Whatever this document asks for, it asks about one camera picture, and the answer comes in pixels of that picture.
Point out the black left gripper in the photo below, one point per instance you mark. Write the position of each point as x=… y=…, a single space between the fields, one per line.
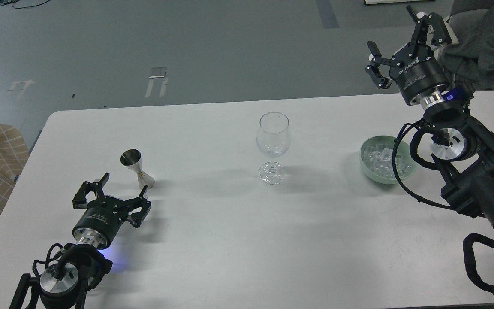
x=104 y=216

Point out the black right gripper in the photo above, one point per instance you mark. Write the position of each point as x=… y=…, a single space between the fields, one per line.
x=416 y=75

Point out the steel cocktail jigger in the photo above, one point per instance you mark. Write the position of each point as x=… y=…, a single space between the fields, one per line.
x=132 y=159

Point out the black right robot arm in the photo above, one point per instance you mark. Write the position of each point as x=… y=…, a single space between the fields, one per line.
x=448 y=139

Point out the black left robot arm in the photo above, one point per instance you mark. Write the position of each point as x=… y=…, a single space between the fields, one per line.
x=63 y=279

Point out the green bowl of ice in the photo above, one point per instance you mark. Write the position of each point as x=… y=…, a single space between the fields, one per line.
x=375 y=159

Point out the clear wine glass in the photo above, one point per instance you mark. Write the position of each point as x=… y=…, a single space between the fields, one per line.
x=273 y=140

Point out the white office chair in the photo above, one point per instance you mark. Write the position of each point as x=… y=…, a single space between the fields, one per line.
x=433 y=29

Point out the person in grey clothes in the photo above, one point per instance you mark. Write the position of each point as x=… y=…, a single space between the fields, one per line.
x=471 y=61

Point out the grey tape on floor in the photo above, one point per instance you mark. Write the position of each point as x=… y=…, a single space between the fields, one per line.
x=156 y=73

